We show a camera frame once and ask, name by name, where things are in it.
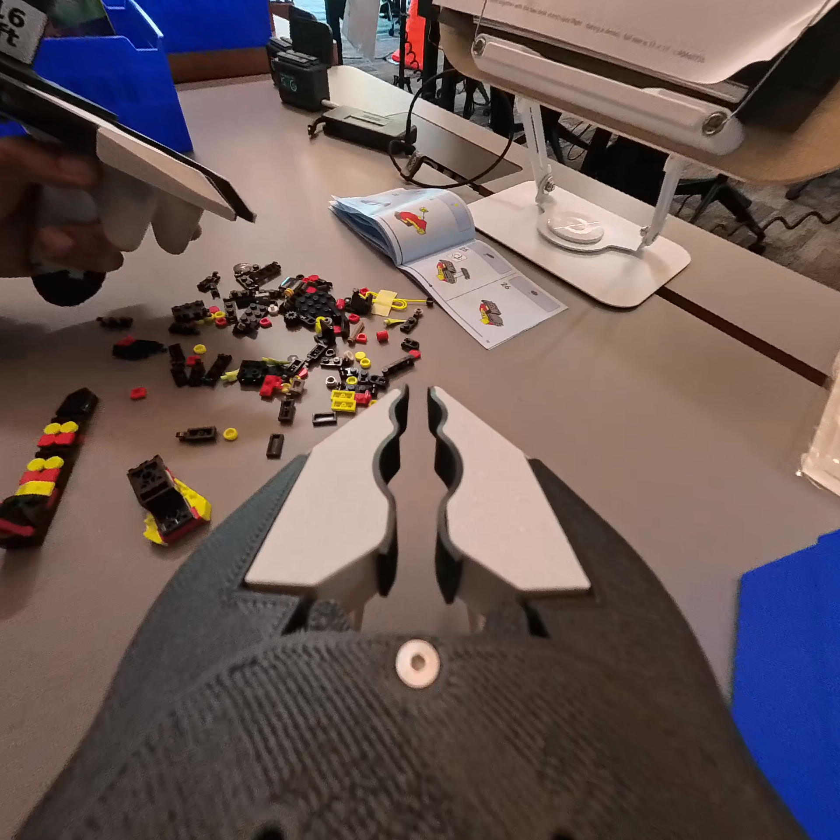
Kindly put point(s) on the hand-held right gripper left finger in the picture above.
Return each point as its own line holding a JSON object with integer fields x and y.
{"x": 321, "y": 525}

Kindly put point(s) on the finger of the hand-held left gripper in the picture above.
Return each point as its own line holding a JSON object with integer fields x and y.
{"x": 151, "y": 167}

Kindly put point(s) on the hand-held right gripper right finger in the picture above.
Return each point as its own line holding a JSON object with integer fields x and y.
{"x": 512, "y": 525}

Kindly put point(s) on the yellow and red lego assembly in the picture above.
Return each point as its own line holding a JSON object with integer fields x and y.
{"x": 161, "y": 499}

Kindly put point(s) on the pile of lego pieces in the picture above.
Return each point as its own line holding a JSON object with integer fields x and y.
{"x": 315, "y": 305}

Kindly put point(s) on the long black red lego assembly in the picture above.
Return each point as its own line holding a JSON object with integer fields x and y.
{"x": 72, "y": 407}

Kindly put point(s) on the lego instruction booklet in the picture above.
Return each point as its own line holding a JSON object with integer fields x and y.
{"x": 426, "y": 229}

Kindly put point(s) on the person's left hand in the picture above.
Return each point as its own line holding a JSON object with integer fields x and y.
{"x": 19, "y": 197}

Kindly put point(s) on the blue plastic bin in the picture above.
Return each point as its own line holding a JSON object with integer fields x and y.
{"x": 131, "y": 92}
{"x": 794, "y": 656}
{"x": 210, "y": 23}

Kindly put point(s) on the black box-shaped device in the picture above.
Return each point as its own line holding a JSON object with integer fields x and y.
{"x": 302, "y": 82}

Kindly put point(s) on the black power adapter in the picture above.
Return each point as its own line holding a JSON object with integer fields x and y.
{"x": 361, "y": 121}

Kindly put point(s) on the white document stand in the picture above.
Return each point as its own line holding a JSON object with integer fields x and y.
{"x": 590, "y": 269}

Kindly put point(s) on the orange traffic cone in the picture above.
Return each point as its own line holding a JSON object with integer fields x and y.
{"x": 413, "y": 33}

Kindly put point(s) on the plastic-wrapped paper sheets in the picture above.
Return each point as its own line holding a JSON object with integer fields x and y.
{"x": 823, "y": 453}

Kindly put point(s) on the white printed paper sheet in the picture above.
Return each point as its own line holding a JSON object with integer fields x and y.
{"x": 623, "y": 33}

